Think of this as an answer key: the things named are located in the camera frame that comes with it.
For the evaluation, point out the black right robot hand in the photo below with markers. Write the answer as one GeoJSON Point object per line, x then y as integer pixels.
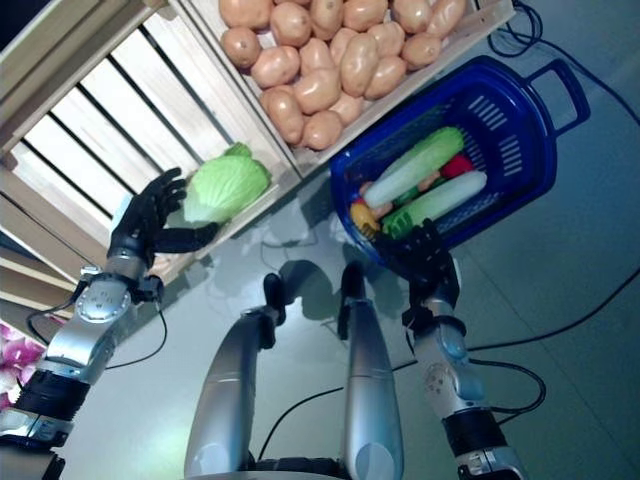
{"type": "Point", "coordinates": [430, 270]}

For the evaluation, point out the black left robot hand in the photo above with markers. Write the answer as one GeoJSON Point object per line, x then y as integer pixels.
{"type": "Point", "coordinates": [135, 225]}

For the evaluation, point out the green white napa cabbage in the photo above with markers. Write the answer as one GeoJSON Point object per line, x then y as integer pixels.
{"type": "Point", "coordinates": [445, 200]}
{"type": "Point", "coordinates": [225, 187]}
{"type": "Point", "coordinates": [415, 165]}

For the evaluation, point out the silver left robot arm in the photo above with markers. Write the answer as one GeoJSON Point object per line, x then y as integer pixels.
{"type": "Point", "coordinates": [95, 310]}

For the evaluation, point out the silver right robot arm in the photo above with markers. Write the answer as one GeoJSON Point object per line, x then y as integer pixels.
{"type": "Point", "coordinates": [445, 350]}

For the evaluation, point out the blue plastic shopping basket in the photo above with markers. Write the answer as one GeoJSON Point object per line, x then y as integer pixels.
{"type": "Point", "coordinates": [542, 125]}

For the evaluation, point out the green bell pepper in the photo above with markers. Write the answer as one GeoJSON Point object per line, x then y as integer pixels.
{"type": "Point", "coordinates": [407, 194]}

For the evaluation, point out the yellow bell pepper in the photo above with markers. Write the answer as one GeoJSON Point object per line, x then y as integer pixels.
{"type": "Point", "coordinates": [362, 216]}

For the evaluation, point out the tan potato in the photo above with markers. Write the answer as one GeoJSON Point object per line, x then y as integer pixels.
{"type": "Point", "coordinates": [275, 65]}
{"type": "Point", "coordinates": [327, 15]}
{"type": "Point", "coordinates": [385, 37]}
{"type": "Point", "coordinates": [322, 130]}
{"type": "Point", "coordinates": [421, 50]}
{"type": "Point", "coordinates": [430, 181]}
{"type": "Point", "coordinates": [245, 12]}
{"type": "Point", "coordinates": [385, 77]}
{"type": "Point", "coordinates": [315, 52]}
{"type": "Point", "coordinates": [342, 45]}
{"type": "Point", "coordinates": [445, 17]}
{"type": "Point", "coordinates": [412, 12]}
{"type": "Point", "coordinates": [365, 12]}
{"type": "Point", "coordinates": [357, 65]}
{"type": "Point", "coordinates": [290, 22]}
{"type": "Point", "coordinates": [285, 115]}
{"type": "Point", "coordinates": [317, 90]}
{"type": "Point", "coordinates": [240, 47]}
{"type": "Point", "coordinates": [347, 107]}

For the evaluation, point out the red bell pepper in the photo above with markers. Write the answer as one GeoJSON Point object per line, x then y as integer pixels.
{"type": "Point", "coordinates": [457, 165]}

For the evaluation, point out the silver right robot leg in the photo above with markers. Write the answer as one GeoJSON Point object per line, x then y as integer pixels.
{"type": "Point", "coordinates": [370, 390]}

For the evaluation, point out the silver robot leg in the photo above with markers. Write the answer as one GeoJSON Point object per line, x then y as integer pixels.
{"type": "Point", "coordinates": [370, 390]}
{"type": "Point", "coordinates": [225, 390]}

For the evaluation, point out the light wooden slatted crate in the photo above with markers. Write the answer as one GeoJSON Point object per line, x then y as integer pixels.
{"type": "Point", "coordinates": [157, 85]}
{"type": "Point", "coordinates": [460, 47]}

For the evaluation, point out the purple white onion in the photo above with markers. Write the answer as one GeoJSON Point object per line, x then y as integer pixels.
{"type": "Point", "coordinates": [7, 390]}
{"type": "Point", "coordinates": [15, 350]}

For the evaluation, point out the silver left robot leg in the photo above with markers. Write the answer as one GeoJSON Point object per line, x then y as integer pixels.
{"type": "Point", "coordinates": [225, 390]}

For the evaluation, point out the dark robot waist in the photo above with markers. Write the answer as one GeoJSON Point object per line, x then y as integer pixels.
{"type": "Point", "coordinates": [280, 467]}

